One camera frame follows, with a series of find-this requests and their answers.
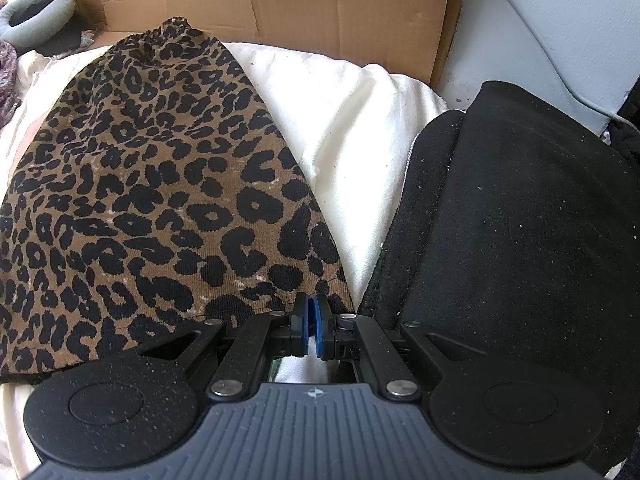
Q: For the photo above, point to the white printed bed sheet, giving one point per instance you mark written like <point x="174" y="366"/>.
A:
<point x="345" y="160"/>

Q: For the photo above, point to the black folded garment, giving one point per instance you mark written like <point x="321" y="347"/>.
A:
<point x="520" y="240"/>

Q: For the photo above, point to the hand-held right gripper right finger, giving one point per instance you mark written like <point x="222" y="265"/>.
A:
<point x="319" y="327"/>

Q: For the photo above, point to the leopard print skirt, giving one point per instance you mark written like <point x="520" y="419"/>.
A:
<point x="165" y="200"/>

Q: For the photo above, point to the brown cardboard sheet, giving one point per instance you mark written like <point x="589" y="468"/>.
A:
<point x="280" y="5"/>

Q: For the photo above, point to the grey round cushion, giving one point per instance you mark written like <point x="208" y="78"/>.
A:
<point x="35" y="15"/>

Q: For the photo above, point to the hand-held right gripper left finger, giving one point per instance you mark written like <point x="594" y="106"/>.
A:
<point x="300" y="329"/>

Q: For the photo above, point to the purple patterned cloth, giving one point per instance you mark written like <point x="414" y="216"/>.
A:
<point x="7" y="80"/>

